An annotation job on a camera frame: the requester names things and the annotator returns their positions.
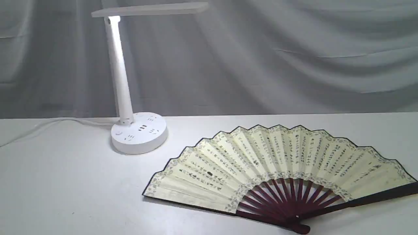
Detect folding paper fan red ribs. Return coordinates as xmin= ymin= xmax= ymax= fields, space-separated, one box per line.
xmin=142 ymin=125 xmax=417 ymax=234

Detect white desk lamp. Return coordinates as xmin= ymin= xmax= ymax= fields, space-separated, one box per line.
xmin=91 ymin=2 xmax=209 ymax=155

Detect grey backdrop curtain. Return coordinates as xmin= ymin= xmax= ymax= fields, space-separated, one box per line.
xmin=0 ymin=0 xmax=418 ymax=118

